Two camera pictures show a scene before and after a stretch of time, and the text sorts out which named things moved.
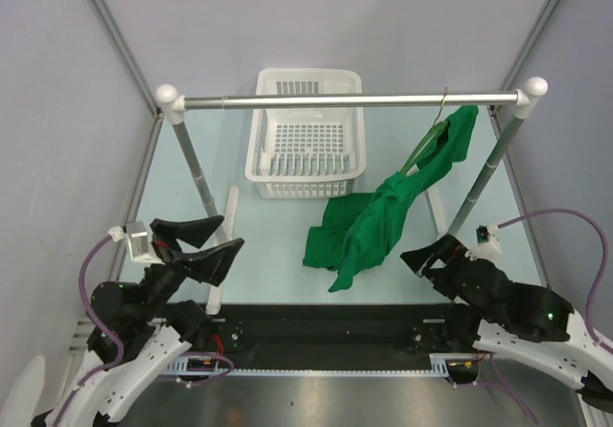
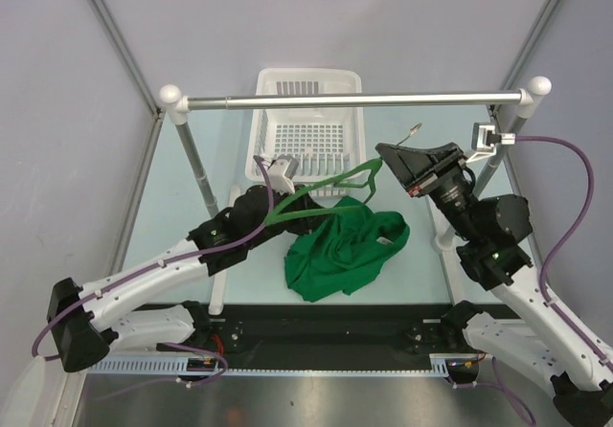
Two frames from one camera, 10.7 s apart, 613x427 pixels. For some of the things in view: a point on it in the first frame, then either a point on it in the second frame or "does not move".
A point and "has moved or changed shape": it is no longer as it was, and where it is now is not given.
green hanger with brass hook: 428,139 -> 361,174
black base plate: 333,330 does not move
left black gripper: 207,264 -> 306,203
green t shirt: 355,226 has moved or changed shape
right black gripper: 452,252 -> 410,164
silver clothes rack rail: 351,101 does not move
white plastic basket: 306,153 does not move
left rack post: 173,108 does not move
